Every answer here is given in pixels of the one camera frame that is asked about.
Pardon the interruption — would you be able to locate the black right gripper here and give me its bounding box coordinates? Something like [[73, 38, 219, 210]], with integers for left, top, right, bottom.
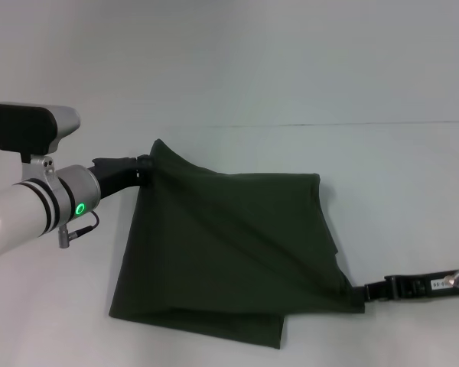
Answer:
[[352, 267, 459, 305]]

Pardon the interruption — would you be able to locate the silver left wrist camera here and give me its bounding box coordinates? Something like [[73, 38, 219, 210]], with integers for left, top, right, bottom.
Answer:
[[0, 102, 81, 180]]

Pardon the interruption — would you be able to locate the dark green shirt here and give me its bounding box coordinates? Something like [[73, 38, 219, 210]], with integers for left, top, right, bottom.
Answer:
[[109, 138, 368, 350]]

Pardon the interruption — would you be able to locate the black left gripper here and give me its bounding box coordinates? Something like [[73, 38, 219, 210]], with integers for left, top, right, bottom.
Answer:
[[90, 153, 156, 203]]

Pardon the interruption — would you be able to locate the left arm gripper cable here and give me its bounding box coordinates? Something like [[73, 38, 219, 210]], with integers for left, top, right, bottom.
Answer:
[[57, 211, 100, 250]]

